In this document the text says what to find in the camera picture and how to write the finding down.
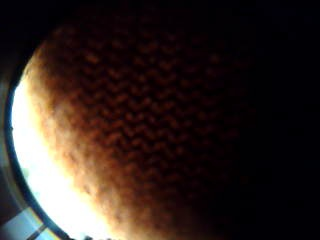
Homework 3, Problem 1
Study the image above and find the orange knitted soft toy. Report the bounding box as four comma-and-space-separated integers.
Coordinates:
23, 13, 268, 240

